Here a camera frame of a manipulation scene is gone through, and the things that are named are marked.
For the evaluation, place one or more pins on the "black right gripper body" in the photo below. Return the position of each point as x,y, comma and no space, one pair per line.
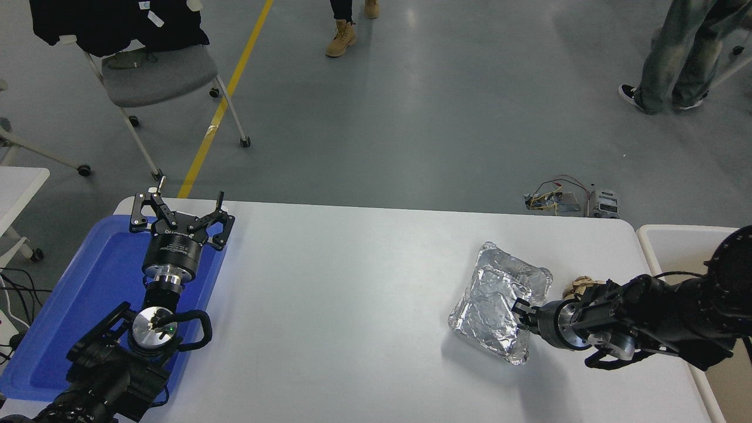
546,323

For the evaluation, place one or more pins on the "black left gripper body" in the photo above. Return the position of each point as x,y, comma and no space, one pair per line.
173,249

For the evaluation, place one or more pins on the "silver foil tray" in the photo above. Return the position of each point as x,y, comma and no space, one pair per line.
487,305

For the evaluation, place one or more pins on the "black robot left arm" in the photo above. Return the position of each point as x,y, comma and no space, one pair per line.
106,376

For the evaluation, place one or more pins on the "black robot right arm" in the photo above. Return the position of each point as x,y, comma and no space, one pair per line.
675,311

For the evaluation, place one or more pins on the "crumpled tan paper ball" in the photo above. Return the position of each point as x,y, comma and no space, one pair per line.
578,286

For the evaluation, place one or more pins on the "blue plastic tray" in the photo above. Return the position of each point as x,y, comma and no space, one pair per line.
88,294

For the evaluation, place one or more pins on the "small silver device box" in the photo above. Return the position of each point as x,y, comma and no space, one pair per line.
605,204

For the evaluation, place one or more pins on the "grey seat wheeled chair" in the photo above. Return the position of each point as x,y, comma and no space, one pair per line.
158,76

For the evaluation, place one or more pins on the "white chair base with casters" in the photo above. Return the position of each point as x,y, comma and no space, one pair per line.
35,150

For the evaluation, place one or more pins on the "white side table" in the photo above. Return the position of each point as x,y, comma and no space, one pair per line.
17,188

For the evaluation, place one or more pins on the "large pale bin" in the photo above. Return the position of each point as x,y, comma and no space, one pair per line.
675,247

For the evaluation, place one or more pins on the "olive green pouch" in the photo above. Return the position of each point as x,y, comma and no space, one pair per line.
126,60

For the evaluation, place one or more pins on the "white power strip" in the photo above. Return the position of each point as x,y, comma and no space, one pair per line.
7,329

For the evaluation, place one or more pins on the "black jacket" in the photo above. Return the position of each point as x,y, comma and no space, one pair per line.
106,23

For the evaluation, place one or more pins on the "person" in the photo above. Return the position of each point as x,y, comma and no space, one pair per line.
342,38
664,59

